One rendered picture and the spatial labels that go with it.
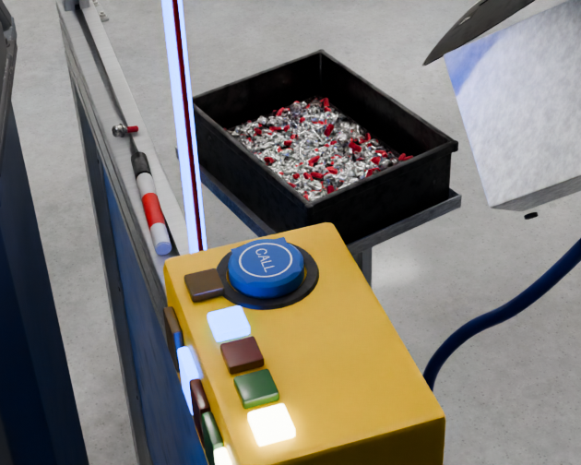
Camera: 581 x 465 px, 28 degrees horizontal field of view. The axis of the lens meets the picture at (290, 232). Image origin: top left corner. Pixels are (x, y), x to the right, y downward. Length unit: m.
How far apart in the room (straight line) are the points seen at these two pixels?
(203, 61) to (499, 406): 1.34
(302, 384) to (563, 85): 0.42
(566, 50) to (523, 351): 1.28
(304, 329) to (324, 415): 0.06
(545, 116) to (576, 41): 0.06
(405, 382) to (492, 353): 1.57
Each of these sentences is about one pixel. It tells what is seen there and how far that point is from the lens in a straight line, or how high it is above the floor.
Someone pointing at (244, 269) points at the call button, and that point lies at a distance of 0.60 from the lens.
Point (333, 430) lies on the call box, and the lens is 0.53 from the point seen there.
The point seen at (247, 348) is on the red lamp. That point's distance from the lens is 0.57.
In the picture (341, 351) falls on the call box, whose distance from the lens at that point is 0.57.
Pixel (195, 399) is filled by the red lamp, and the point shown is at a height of 1.06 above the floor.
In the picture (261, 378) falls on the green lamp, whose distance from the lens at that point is 0.55.
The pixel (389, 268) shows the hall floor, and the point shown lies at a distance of 2.29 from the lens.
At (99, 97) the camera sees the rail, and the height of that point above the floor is 0.86.
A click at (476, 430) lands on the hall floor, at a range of 1.99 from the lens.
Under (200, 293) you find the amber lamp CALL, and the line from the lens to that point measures 0.60.
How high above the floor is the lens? 1.47
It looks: 38 degrees down
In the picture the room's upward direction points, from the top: 2 degrees counter-clockwise
